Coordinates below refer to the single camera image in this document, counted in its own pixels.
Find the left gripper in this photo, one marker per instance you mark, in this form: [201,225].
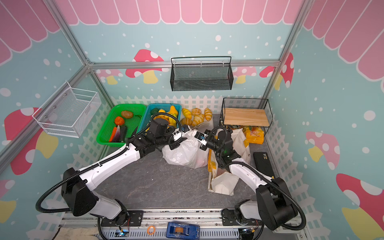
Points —
[177,142]

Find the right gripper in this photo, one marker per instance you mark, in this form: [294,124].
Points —
[205,141]

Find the white plastic grocery bag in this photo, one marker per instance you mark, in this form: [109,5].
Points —
[188,154]

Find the white tote bag yellow handles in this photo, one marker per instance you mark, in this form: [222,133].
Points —
[222,181]

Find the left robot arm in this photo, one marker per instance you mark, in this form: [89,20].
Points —
[78,187]

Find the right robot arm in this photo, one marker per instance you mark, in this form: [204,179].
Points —
[274,206]

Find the yellow pear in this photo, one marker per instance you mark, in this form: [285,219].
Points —
[173,111]

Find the bread roll lower left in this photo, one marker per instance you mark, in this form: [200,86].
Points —
[186,121]

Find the bread roll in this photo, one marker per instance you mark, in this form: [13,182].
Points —
[186,121]
[208,114]
[187,113]

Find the teal plastic basket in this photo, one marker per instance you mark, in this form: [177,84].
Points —
[163,108]

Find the bread roll right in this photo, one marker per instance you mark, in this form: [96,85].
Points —
[208,114]

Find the croissant bread centre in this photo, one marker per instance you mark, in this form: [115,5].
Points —
[198,119]

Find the round bread bun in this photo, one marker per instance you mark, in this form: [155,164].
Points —
[196,111]

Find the yellow snack package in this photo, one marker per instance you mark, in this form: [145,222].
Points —
[255,135]

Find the brown potato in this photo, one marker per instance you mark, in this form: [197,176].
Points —
[127,114]

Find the green plastic basket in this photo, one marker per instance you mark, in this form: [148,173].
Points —
[133,124]

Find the orange bell pepper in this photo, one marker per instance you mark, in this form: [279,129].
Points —
[119,121]

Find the black flat box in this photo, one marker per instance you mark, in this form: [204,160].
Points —
[263,163]

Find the orange carrot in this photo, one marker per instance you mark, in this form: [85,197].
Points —
[113,134]

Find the black wire shelf wooden board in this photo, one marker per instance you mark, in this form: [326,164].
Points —
[255,112]

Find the black mesh wall basket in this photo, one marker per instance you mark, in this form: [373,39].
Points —
[212,73]

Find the white wire wall basket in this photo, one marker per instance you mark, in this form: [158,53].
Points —
[68,111]

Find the blue device on rail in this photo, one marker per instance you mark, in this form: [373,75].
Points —
[183,231]

